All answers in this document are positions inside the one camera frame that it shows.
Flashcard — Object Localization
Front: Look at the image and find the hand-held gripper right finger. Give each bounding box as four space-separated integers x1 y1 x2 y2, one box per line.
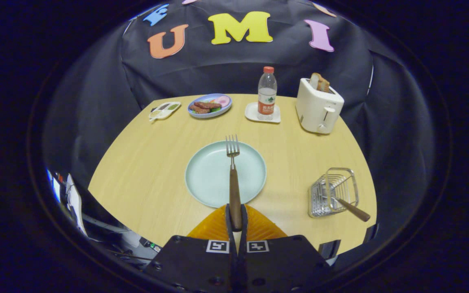
239 203 335 293

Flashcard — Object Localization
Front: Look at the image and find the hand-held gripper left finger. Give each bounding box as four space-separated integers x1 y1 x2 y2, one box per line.
143 203 239 293

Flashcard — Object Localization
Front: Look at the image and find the wooden handled metal fork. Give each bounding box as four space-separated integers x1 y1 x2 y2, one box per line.
225 135 244 232

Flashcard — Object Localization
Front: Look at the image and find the wooden handled metal spoon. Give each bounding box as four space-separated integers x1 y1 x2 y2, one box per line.
320 185 371 223

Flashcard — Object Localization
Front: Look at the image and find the light green plate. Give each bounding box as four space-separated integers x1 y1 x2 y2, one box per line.
185 140 267 209

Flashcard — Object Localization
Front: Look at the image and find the black table clamp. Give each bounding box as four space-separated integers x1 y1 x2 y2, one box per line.
319 239 342 259

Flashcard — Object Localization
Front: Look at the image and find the blue plate with food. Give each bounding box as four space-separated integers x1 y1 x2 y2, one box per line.
187 93 232 119

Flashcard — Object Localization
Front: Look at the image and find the white square coaster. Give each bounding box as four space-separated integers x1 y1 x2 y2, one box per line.
245 102 282 124

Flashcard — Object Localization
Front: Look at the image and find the white divided sauce dish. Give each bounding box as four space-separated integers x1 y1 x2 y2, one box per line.
149 101 182 123

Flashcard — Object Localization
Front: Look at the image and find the white toaster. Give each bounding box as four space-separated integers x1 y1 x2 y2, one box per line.
295 77 345 135

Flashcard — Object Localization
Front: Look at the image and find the clear water bottle red cap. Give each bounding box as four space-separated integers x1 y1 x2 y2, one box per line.
257 66 278 121

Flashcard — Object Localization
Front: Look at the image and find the black backdrop cloth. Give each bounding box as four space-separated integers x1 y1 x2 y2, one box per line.
41 0 449 277

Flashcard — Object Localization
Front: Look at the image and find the metal wire basket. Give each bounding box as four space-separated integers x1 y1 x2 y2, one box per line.
308 167 359 219

